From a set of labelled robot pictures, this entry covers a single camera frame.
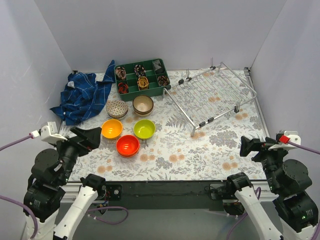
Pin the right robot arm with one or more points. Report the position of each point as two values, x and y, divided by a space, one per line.
287 179

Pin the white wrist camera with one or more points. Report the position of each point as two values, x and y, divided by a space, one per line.
286 140
49 133

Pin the floral table mat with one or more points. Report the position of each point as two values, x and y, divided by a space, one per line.
176 152

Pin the beige bowl with drawing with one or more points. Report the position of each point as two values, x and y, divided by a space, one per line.
143 114

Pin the yellow bowl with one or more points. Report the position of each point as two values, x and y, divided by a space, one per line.
111 129

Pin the metal dish rack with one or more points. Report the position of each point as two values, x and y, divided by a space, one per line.
209 95

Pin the yellow ties bottom middle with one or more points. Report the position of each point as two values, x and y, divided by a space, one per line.
143 83

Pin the lime green bowl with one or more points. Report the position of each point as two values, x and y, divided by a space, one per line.
144 129

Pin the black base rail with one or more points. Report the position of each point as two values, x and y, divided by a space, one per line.
172 195

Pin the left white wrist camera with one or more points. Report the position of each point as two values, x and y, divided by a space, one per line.
49 133

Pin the brown ties bottom right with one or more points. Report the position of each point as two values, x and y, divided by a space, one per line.
163 80

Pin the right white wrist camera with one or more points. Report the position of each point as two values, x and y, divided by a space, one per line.
286 140

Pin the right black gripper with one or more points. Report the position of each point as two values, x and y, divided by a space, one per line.
258 148

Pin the black brown bowl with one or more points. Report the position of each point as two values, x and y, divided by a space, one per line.
142 104

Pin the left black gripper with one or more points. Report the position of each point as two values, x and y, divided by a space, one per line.
79 141

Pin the brown patterned white bowl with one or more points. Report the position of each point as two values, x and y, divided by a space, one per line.
117 109

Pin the green compartment tray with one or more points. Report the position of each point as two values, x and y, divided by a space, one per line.
148 77

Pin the blue plaid cloth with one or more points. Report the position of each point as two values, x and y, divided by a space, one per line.
83 96

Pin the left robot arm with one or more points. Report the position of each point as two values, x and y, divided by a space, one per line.
51 171

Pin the orange bowl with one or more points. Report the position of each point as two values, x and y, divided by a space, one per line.
127 144
128 155

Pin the red black ties bottom left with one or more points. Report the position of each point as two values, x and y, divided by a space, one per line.
123 88

